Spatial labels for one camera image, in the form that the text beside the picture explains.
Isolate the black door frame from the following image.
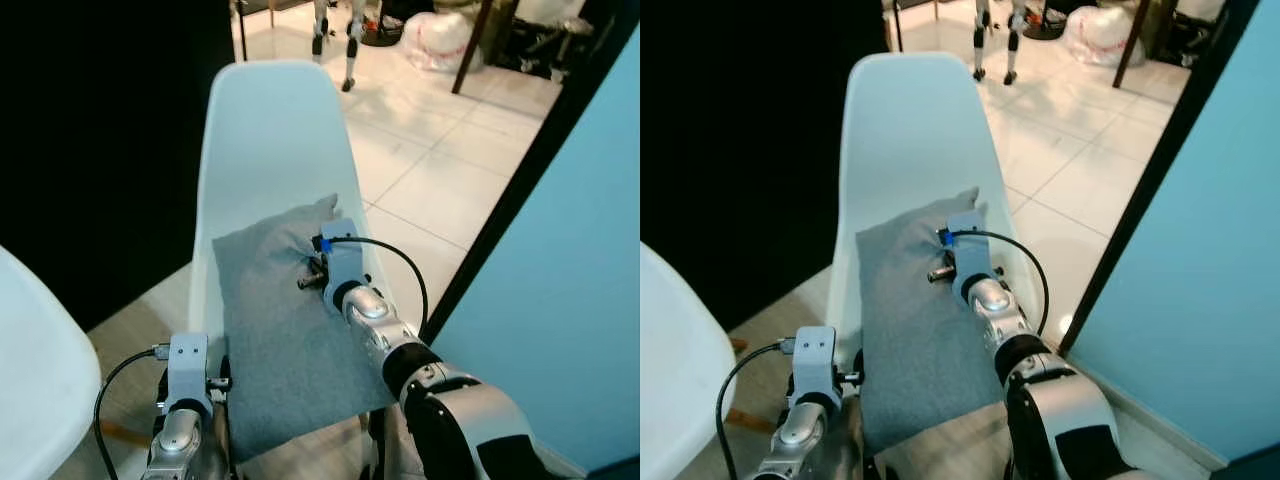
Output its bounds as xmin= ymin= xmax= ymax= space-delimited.
xmin=425 ymin=10 xmax=641 ymax=346
xmin=1058 ymin=0 xmax=1261 ymax=356

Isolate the silver black humanoid robot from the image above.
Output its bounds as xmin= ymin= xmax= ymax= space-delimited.
xmin=970 ymin=0 xmax=1031 ymax=86
xmin=310 ymin=0 xmax=371 ymax=93

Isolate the pinkish white plastic bag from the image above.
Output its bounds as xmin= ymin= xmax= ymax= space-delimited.
xmin=400 ymin=10 xmax=481 ymax=73
xmin=1062 ymin=5 xmax=1146 ymax=69

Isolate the brown wooden table leg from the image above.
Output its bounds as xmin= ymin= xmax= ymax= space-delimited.
xmin=452 ymin=0 xmax=496 ymax=96
xmin=1112 ymin=0 xmax=1156 ymax=89

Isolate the grey fabric pillow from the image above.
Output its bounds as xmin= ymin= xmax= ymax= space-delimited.
xmin=212 ymin=193 xmax=396 ymax=463
xmin=855 ymin=187 xmax=1021 ymax=456

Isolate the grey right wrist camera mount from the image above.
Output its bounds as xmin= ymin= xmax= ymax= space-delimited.
xmin=312 ymin=218 xmax=373 ymax=301
xmin=940 ymin=210 xmax=1001 ymax=301

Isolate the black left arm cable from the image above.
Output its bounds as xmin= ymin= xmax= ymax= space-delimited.
xmin=93 ymin=345 xmax=171 ymax=480
xmin=715 ymin=340 xmax=796 ymax=480

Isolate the white plastic shell chair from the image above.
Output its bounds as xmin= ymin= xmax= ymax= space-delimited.
xmin=828 ymin=52 xmax=1051 ymax=401
xmin=0 ymin=245 xmax=103 ymax=480
xmin=640 ymin=240 xmax=739 ymax=480
xmin=188 ymin=60 xmax=401 ymax=401

